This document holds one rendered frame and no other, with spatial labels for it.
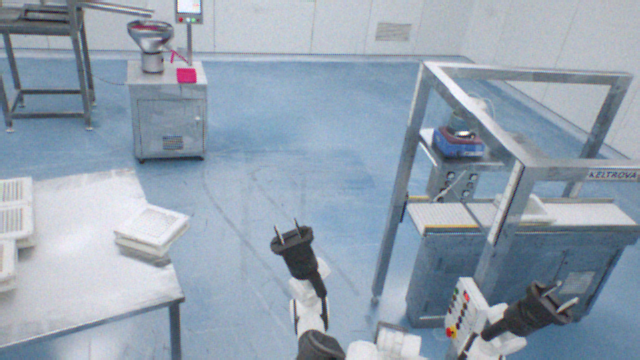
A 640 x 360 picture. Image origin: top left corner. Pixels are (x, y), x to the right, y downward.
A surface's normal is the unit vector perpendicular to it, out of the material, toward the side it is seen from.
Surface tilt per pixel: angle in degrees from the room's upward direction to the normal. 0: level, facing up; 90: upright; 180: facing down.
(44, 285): 0
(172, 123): 90
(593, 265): 90
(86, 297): 0
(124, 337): 0
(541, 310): 97
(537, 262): 90
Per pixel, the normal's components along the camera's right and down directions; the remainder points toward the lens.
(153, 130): 0.32, 0.54
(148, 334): 0.11, -0.84
